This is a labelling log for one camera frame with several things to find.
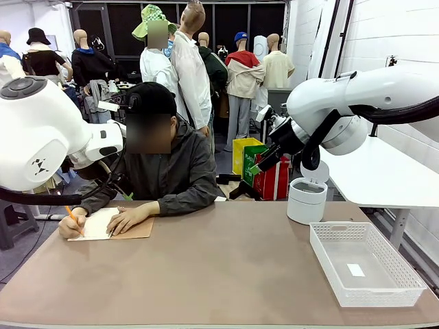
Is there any black floor stand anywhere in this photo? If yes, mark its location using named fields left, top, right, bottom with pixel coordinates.
left=219, top=173, right=263, bottom=202

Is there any white lidded trash can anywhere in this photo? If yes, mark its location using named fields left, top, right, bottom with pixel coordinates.
left=286, top=160, right=331, bottom=226

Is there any tall mannequin white shirt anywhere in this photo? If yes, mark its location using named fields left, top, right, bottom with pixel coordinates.
left=170, top=0, right=213, bottom=138

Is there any person right hand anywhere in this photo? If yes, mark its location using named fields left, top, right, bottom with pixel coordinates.
left=58, top=206, right=88, bottom=240

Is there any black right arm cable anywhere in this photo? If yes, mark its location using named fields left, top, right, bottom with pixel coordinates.
left=300, top=94, right=439, bottom=171

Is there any spiral notebook brown cover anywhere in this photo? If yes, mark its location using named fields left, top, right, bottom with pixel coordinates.
left=67, top=206, right=156, bottom=242

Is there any person left hand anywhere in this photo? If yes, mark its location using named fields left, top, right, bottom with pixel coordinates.
left=106, top=201, right=161, bottom=237

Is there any mannequin blue white top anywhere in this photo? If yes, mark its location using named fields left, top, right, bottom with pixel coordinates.
left=0, top=29, right=27, bottom=88

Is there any mannequin black top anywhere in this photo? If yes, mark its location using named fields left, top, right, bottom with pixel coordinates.
left=22, top=27, right=74, bottom=86

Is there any mannequin beige shirt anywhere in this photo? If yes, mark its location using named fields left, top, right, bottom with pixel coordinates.
left=261, top=33, right=296, bottom=90

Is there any green recycling bin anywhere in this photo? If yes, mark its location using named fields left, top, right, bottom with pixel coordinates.
left=242, top=145, right=270, bottom=188

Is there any grey cabinet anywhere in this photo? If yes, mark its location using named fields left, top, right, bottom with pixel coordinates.
left=266, top=88, right=294, bottom=116

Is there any mannequin red beige jacket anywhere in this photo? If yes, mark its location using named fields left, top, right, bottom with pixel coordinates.
left=224, top=32, right=267, bottom=152

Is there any head mounted camera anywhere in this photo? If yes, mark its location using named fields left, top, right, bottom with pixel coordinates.
left=97, top=93, right=143, bottom=112

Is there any mannequin dark green hoodie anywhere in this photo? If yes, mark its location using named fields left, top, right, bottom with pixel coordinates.
left=198, top=32, right=229, bottom=119

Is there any seated person grey jacket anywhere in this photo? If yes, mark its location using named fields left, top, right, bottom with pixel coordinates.
left=78, top=112, right=219, bottom=217

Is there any white torso form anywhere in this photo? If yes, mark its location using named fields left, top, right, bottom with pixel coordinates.
left=253, top=35, right=269, bottom=58

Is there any person left forearm grey sleeve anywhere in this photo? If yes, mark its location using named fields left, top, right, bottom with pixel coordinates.
left=157, top=191, right=217, bottom=218

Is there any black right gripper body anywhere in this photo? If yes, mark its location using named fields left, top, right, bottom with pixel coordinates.
left=268, top=117, right=306, bottom=156

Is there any white perforated plastic basket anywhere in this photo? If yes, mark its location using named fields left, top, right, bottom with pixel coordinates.
left=309, top=221, right=428, bottom=308

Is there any red recycling bin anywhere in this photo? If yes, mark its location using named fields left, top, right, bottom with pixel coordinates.
left=253, top=153, right=291, bottom=201

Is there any person right forearm grey sleeve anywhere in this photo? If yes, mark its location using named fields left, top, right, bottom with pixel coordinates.
left=78, top=180, right=121, bottom=217

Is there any mannequin navy sweater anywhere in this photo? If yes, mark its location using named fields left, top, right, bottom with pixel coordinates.
left=71, top=29, right=119, bottom=124

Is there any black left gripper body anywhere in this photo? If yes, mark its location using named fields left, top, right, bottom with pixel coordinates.
left=73, top=160, right=116, bottom=182

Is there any yellow pencil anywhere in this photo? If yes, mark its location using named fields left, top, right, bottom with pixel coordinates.
left=64, top=205, right=86, bottom=239

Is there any black cap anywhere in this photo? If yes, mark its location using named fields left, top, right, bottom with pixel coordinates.
left=125, top=81, right=178, bottom=117

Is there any black bucket hat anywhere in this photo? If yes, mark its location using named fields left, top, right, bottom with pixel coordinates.
left=26, top=27, right=52, bottom=46

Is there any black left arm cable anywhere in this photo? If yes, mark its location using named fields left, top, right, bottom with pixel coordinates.
left=0, top=160, right=119, bottom=206

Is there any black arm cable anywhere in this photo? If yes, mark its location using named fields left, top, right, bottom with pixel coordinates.
left=0, top=160, right=119, bottom=206
left=300, top=94, right=439, bottom=171

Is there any yellow recycling bin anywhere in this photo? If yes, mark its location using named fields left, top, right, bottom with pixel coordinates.
left=232, top=137, right=264, bottom=178

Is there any right wrist camera mount bracket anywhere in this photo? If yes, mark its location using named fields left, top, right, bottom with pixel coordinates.
left=269, top=114, right=287, bottom=131

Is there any white side table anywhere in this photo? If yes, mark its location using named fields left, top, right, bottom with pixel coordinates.
left=318, top=135, right=439, bottom=251

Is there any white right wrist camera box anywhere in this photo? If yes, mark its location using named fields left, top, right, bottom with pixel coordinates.
left=256, top=104, right=273, bottom=123

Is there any grey step stool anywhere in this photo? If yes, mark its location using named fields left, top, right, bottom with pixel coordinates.
left=0, top=201, right=40, bottom=251

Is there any green checked bucket hat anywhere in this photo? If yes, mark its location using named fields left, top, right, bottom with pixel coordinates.
left=132, top=3, right=178, bottom=42

